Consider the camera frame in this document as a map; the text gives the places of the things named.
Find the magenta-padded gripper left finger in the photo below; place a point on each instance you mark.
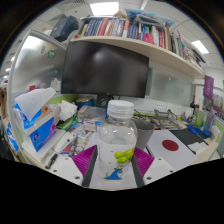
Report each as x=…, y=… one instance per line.
x=68, y=168

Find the black computer monitor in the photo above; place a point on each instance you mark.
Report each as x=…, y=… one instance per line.
x=103, y=70

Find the clear plastic water bottle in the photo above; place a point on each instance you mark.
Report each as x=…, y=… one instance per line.
x=117, y=133

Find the photo print poster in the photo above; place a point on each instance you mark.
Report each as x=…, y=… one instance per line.
x=215, y=105

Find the purple hanging banner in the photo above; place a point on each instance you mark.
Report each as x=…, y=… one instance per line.
x=208, y=86

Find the translucent purple drink bottle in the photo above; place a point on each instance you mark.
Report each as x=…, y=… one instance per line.
x=208, y=125

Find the white wall socket row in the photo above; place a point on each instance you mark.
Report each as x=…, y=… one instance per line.
x=166, y=107

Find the flat round red coaster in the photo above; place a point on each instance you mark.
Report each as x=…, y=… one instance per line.
x=170, y=145

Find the small white box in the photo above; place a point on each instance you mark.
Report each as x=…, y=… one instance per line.
x=215, y=132

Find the small white paper sheet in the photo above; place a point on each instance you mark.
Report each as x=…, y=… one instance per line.
x=198, y=147

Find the grey metal laptop stand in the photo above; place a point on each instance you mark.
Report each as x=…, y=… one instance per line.
x=165, y=120

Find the black pen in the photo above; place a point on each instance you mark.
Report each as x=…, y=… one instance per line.
x=51, y=161

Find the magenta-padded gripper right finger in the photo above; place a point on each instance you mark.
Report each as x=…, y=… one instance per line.
x=156, y=170

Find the blue tissue box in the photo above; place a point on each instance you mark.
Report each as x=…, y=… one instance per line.
x=41, y=133

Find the white tissue pack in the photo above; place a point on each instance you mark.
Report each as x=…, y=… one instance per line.
x=66, y=109

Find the wooden shelf with books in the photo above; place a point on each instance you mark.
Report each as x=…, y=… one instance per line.
x=133, y=33

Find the clear plastic box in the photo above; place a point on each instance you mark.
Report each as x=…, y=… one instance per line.
x=90, y=113

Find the dark wine bottle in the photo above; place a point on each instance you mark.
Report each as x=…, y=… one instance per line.
x=192, y=105

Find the dark blue box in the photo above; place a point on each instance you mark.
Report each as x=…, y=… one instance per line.
x=63, y=28

